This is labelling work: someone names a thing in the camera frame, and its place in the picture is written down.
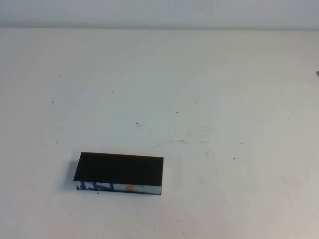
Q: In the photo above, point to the black printed glasses case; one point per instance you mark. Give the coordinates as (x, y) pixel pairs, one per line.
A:
(119, 169)

